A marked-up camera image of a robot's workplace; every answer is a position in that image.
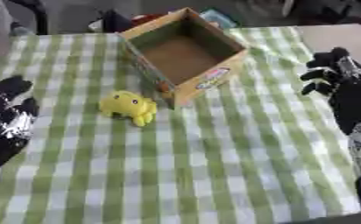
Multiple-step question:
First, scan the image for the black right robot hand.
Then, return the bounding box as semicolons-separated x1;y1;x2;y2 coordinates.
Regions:
298;46;361;136

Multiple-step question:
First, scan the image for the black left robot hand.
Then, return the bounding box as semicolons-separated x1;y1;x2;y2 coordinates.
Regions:
0;74;41;179

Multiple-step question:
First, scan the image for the tan cardboard box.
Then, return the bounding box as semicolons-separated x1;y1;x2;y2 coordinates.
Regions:
116;6;251;110

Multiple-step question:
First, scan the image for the black chair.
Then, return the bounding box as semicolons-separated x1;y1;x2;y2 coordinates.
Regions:
5;0;51;36

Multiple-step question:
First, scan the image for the yellow octopus soft toy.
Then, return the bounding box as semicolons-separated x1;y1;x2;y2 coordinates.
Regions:
96;89;159;128

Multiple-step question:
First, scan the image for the black bag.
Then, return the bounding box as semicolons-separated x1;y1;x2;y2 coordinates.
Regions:
87;8;135;33

